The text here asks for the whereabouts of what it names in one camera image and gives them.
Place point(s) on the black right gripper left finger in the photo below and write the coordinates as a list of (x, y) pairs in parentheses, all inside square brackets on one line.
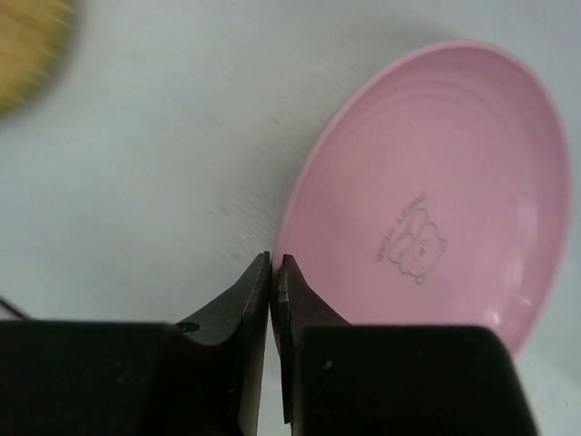
[(199, 376)]

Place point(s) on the round woven bamboo tray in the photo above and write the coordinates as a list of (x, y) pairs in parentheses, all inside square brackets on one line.
[(35, 36)]

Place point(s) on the pink round plate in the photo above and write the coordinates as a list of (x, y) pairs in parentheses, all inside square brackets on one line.
[(439, 193)]

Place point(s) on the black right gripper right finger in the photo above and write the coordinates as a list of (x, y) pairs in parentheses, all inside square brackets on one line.
[(339, 378)]

